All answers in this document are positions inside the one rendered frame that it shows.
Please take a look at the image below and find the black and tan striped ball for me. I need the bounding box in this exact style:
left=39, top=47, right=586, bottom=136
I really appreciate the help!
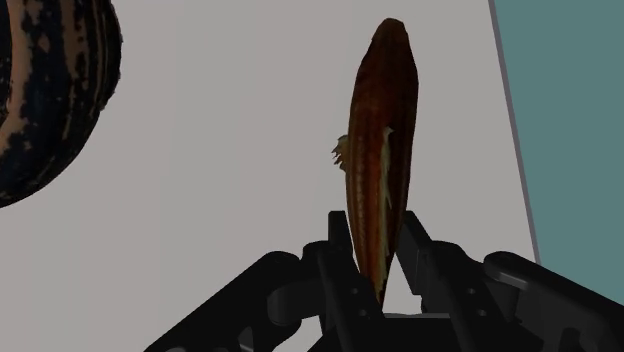
left=0, top=0, right=124, bottom=209

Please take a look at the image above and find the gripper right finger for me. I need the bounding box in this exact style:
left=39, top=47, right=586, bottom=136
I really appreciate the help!
left=395, top=210, right=624, bottom=352

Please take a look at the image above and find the brown striped fish figure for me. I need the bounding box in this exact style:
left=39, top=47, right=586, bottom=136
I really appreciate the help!
left=332, top=17, right=420, bottom=307

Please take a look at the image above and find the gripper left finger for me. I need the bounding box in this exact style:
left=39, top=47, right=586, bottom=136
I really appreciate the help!
left=144, top=210, right=386, bottom=352

